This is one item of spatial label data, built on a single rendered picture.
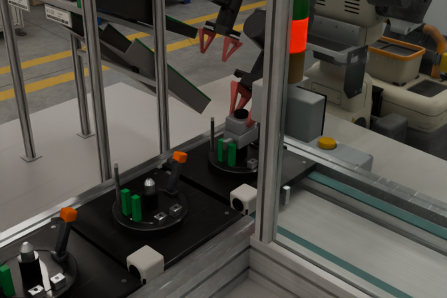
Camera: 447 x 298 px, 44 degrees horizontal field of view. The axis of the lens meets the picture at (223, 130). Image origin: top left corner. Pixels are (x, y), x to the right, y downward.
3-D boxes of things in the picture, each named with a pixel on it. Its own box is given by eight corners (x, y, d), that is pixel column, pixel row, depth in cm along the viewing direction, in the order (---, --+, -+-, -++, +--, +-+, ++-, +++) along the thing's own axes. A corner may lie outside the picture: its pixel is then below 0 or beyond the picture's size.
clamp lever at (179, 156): (171, 187, 106) (181, 150, 105) (178, 191, 105) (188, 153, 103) (157, 188, 103) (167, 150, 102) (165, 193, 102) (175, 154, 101)
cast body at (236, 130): (243, 132, 120) (243, 103, 117) (258, 138, 118) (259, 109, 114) (216, 146, 115) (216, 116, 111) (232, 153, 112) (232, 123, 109)
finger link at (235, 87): (240, 121, 110) (261, 80, 111) (214, 110, 114) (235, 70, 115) (255, 132, 115) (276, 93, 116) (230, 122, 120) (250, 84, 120)
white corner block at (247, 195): (243, 198, 111) (244, 181, 109) (261, 207, 108) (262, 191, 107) (228, 209, 108) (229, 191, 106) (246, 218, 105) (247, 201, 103)
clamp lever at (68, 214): (61, 249, 90) (70, 206, 88) (68, 254, 89) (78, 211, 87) (42, 252, 87) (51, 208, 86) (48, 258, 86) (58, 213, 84)
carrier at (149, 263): (156, 174, 119) (153, 122, 113) (241, 221, 104) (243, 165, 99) (59, 225, 103) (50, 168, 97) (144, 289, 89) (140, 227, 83)
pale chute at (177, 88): (172, 96, 145) (181, 82, 145) (201, 114, 136) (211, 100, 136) (96, 38, 125) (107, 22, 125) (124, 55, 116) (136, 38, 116)
